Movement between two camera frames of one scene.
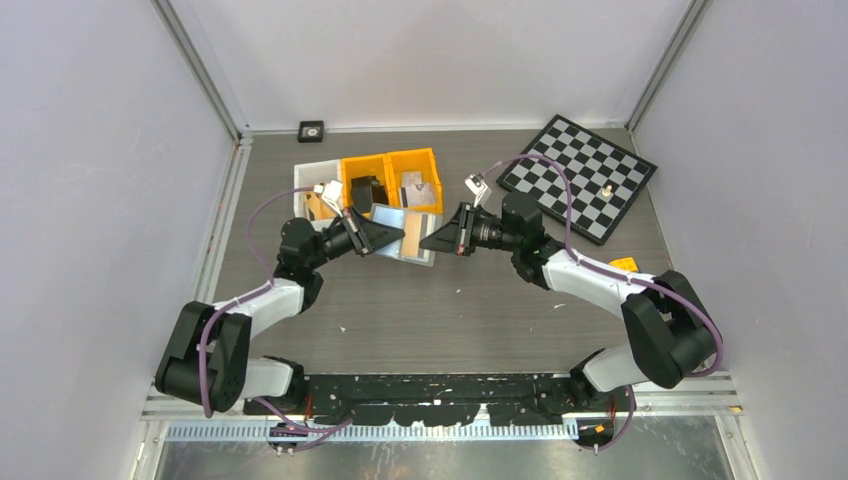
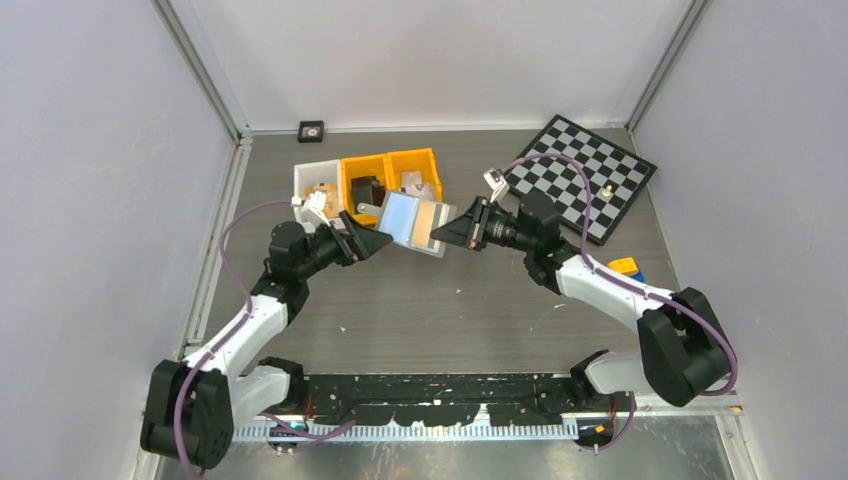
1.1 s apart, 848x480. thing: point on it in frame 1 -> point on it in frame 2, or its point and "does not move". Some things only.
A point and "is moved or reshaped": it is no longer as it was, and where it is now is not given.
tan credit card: [412, 229] -> [423, 224]
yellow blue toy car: [626, 264] does not move
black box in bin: [366, 192] does not move
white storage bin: [311, 174] does not move
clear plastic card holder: [416, 224] is moved or reshaped
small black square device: [310, 131] does not move
